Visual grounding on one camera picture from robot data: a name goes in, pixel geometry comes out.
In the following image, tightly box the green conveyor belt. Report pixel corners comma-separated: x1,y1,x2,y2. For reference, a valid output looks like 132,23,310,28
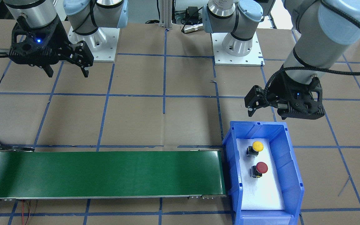
0,150,226,200

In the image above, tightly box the aluminium frame post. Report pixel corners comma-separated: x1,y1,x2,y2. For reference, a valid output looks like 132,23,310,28
157,0,174,30

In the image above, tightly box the blue source bin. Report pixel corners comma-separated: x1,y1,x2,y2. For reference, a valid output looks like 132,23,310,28
223,121,304,225

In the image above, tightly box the white foam pad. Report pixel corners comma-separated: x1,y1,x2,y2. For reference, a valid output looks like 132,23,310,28
236,138,285,210

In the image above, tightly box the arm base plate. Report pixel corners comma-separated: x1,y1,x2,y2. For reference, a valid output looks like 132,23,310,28
211,33,265,67
68,27,120,63

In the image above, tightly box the black power adapter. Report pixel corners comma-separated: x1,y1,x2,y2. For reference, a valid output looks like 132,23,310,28
186,6,199,20

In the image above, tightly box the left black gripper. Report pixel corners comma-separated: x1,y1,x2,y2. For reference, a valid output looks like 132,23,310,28
244,67,325,120

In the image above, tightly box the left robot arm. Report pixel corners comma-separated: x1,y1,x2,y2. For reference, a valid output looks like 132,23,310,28
202,0,360,120

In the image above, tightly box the red black wire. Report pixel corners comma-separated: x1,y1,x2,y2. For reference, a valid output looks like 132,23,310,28
21,200,38,225

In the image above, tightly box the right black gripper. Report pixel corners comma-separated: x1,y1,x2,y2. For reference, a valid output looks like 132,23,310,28
9,15,94,78

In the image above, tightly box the red push button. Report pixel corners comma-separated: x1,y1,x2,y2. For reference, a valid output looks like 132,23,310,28
250,162,268,178

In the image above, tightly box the yellow push button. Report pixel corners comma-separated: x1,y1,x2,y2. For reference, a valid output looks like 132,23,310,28
246,141,264,158

